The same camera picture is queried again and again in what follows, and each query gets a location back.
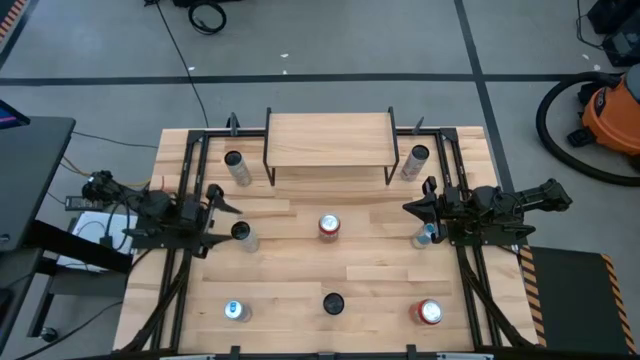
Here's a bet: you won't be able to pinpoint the hazard-striped floor strip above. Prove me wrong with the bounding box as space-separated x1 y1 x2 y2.
0 0 27 42

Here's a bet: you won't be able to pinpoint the black aluminium table frame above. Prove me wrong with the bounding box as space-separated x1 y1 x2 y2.
117 113 541 360

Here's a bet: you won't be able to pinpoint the wooden shelf black metal legs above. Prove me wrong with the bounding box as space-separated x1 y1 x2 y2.
263 106 401 187

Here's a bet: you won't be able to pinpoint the long black floor cable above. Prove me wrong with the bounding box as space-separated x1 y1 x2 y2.
149 0 210 129

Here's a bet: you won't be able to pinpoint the laptop screen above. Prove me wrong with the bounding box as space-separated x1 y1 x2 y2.
0 98 31 131

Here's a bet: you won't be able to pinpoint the black hazard-striped mat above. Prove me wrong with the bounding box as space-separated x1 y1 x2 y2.
518 244 640 357

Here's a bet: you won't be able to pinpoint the silver Celsius can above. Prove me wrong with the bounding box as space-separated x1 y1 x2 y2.
230 220 261 254

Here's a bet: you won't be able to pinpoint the orange shop vacuum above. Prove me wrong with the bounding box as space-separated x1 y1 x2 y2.
535 71 640 188
567 63 640 171

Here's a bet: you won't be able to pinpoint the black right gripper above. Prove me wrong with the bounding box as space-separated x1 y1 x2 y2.
401 175 475 246

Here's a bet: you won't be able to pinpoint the blue Red Bull can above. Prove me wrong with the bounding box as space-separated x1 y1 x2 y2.
411 222 440 250
223 299 253 324

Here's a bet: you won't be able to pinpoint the Celsius Peach Vibe can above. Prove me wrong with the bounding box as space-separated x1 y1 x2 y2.
399 144 431 183
322 292 346 317

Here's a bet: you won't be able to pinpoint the red Barq's can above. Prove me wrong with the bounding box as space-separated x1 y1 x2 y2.
408 298 445 327

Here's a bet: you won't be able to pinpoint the Celsius Tropical Vibe can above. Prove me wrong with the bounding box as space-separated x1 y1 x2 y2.
223 149 253 188

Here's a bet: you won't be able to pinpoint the coiled black cable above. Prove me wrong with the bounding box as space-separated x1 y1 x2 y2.
187 1 228 36

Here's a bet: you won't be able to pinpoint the black equipment case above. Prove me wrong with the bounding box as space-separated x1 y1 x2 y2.
574 0 640 69

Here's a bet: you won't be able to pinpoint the black desk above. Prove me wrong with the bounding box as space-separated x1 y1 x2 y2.
0 116 132 351

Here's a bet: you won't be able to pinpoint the red Fanta can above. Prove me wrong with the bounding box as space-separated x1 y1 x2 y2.
317 213 342 244

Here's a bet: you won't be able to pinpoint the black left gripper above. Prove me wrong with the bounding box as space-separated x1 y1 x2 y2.
174 183 245 260

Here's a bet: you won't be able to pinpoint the white paper box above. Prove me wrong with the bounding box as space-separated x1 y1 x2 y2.
56 210 140 274

